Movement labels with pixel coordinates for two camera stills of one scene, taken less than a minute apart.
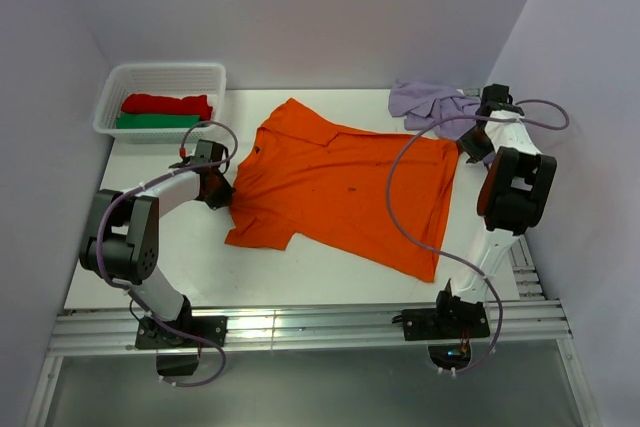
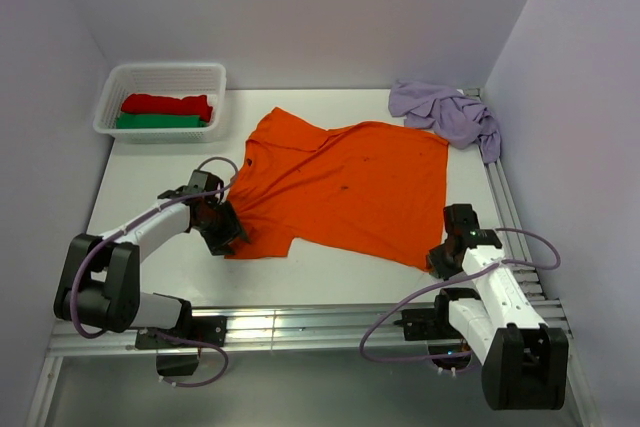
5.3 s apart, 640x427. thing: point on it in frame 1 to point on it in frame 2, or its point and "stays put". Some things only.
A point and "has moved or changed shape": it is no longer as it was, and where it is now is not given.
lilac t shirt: (421, 104) stays put
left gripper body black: (222, 192) to (219, 227)
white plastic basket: (159, 103) stays put
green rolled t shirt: (157, 121) stays put
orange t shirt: (380, 196) has moved or changed shape
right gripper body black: (476, 143) to (444, 266)
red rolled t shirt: (193, 105) stays put
